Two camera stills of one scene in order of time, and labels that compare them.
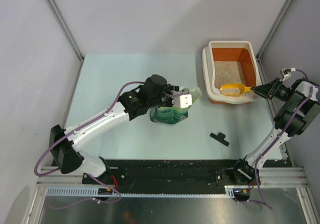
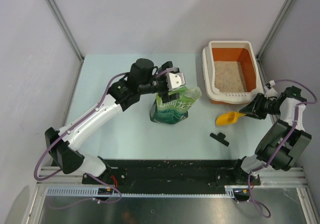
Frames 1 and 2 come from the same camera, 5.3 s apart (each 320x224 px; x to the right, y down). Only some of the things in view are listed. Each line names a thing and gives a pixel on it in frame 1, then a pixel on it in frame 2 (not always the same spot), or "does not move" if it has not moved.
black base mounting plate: (193, 172) does not move
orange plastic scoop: (234, 89) -> (228, 118)
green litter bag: (172, 115) does not move
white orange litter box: (229, 62) does not move
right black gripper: (266, 90) -> (254, 108)
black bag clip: (220, 138) does not move
